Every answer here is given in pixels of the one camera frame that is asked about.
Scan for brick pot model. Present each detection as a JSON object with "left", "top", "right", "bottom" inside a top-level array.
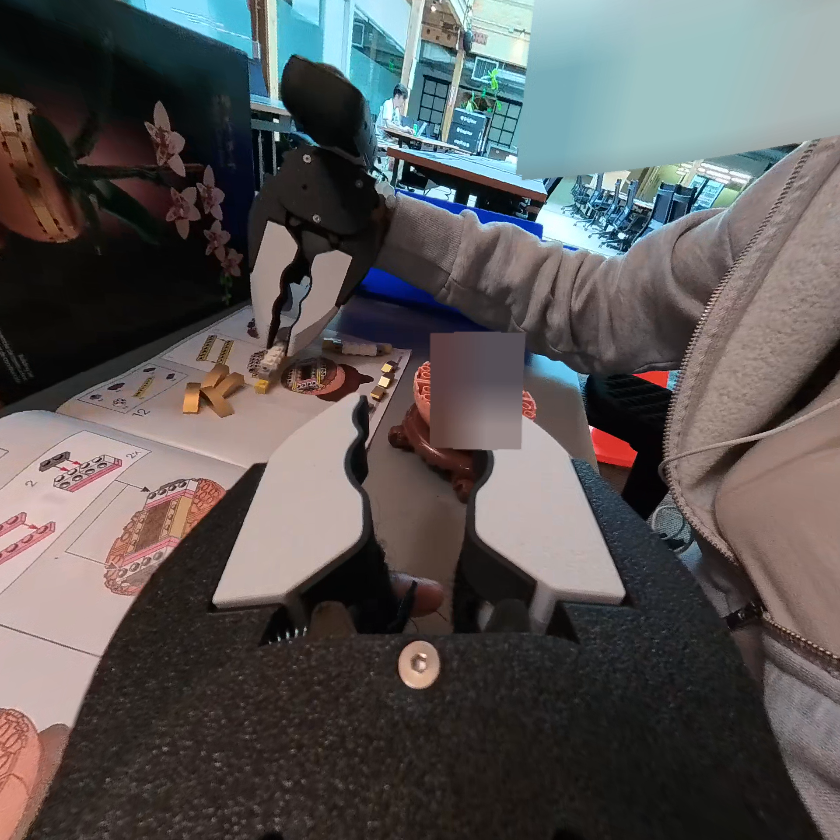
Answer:
[{"left": 390, "top": 361, "right": 539, "bottom": 502}]

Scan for white instruction booklet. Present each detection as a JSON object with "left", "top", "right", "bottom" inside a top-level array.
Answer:
[{"left": 0, "top": 305, "right": 414, "bottom": 840}]

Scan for black flower print box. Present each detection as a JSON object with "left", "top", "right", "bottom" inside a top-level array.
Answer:
[{"left": 0, "top": 0, "right": 259, "bottom": 408}]

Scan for white and yellow brick assembly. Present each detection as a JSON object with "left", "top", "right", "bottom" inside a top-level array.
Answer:
[{"left": 254, "top": 344, "right": 290, "bottom": 395}]

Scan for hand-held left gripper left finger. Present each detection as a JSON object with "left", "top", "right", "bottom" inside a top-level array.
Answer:
[{"left": 213, "top": 398, "right": 378, "bottom": 611}]

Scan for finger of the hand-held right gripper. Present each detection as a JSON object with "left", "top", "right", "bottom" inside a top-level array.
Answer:
[
  {"left": 250, "top": 221, "right": 309, "bottom": 353},
  {"left": 287, "top": 247, "right": 358, "bottom": 362}
]

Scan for row of black office chairs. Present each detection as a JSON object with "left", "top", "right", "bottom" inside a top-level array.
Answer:
[{"left": 571, "top": 171, "right": 736, "bottom": 250}]

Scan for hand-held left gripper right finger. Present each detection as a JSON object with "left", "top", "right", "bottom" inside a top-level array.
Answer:
[{"left": 460, "top": 418, "right": 628, "bottom": 634}]

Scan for green potted plant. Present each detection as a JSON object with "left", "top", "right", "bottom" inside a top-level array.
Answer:
[{"left": 466, "top": 66, "right": 506, "bottom": 112}]

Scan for white earphone cable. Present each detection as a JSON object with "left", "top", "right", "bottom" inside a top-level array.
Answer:
[{"left": 663, "top": 394, "right": 840, "bottom": 469}]

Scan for background office desks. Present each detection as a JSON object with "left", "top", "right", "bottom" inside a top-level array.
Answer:
[{"left": 381, "top": 125, "right": 552, "bottom": 204}]

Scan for blue plastic bin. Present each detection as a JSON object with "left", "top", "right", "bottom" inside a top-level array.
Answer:
[{"left": 357, "top": 191, "right": 550, "bottom": 316}]

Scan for black mesh chair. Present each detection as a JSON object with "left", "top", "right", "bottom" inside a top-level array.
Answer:
[{"left": 584, "top": 374, "right": 673, "bottom": 515}]

